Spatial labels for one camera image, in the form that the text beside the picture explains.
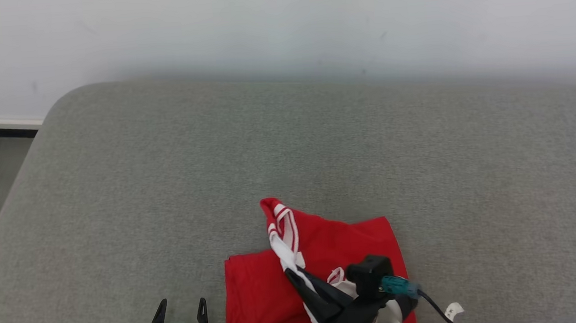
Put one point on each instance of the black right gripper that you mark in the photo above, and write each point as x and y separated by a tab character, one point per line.
352	321

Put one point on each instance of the red basketball jersey white sleeves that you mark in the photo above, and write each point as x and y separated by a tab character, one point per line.
257	295

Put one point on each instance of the grey fabric sofa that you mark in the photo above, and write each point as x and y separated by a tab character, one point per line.
267	148

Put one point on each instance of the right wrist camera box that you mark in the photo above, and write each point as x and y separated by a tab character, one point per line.
369	275

